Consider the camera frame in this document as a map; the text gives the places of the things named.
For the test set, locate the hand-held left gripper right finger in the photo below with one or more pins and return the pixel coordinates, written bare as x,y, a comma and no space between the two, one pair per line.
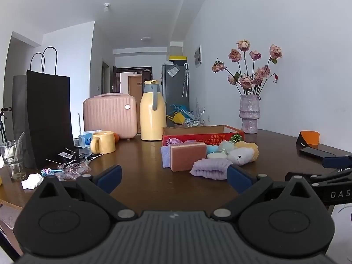
238,178

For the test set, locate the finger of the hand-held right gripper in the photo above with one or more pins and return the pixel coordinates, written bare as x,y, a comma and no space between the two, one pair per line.
305,176
337,161

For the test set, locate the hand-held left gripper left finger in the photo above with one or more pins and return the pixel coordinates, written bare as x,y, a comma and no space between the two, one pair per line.
110,176

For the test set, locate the red cardboard box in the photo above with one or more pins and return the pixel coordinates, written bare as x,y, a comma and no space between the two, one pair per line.
198,137

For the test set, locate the light green soft toy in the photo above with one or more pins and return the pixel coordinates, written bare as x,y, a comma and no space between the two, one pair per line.
227,145

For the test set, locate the black phone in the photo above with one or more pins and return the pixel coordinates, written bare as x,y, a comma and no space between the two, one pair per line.
316,151

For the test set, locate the white plush toy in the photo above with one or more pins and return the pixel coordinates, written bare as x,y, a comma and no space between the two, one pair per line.
242,155

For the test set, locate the lilac knitted towel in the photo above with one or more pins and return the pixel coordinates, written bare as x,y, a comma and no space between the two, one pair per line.
209,169

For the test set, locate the pale green round pad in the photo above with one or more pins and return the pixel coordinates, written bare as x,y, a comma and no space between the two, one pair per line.
217,156

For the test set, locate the yellow mug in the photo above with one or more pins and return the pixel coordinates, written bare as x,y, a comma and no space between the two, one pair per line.
106,143

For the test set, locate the clear plastic wrappers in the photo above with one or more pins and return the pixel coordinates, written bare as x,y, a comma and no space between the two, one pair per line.
75,168

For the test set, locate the orange black case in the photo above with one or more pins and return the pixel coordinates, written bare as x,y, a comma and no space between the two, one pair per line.
310,137

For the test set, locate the light blue cloth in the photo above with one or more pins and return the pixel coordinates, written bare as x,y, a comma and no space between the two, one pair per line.
211,149

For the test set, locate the orange fruit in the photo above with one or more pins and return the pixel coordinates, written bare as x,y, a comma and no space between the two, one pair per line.
117,137

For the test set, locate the black white packet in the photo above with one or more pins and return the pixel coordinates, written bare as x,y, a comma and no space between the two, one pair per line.
67,155

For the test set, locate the orange sponge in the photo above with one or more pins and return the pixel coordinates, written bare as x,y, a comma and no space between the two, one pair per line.
187,156

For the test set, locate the lilac sponge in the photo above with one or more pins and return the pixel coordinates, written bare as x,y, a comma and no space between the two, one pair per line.
165,156

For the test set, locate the pink ribbed suitcase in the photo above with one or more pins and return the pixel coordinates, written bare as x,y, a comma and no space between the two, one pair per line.
110,115

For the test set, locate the lilac ceramic vase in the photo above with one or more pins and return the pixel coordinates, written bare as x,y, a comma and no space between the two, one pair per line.
249,115

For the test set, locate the yellow thermos jug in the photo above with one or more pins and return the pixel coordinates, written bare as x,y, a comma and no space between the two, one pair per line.
152,115

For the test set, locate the crumpled white tissue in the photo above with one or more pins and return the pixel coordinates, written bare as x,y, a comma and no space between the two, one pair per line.
32,181

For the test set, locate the pink bowl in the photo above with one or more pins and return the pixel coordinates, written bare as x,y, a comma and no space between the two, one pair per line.
180,125

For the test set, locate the yellow face mask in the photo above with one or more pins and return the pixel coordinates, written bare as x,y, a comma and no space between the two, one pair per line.
177,118

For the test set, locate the black paper bag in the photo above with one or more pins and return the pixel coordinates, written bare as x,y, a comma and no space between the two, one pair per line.
46,115

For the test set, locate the blue plastic item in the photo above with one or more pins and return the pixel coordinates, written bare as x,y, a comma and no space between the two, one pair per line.
180,108

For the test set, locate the wooden door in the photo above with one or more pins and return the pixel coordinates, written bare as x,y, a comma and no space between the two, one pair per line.
136,85

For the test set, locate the clear glass cup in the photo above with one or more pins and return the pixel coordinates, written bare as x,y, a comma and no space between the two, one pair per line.
13,167

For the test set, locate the bunch of dried roses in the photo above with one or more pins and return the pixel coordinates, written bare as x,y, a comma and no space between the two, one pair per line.
246,82

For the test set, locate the grey refrigerator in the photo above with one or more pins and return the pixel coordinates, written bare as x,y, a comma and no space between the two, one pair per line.
176,99

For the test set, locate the clear umbrella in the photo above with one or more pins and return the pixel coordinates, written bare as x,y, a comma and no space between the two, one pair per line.
186,79

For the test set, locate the grey paper bag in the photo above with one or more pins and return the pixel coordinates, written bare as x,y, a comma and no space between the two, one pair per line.
19,110

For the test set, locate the black tripod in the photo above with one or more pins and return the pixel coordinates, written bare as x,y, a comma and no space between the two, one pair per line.
3,121

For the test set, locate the paper sheet on refrigerator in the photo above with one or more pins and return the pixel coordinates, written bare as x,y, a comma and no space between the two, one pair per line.
173,71

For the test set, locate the yellow box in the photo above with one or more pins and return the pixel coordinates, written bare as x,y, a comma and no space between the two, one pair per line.
178,59

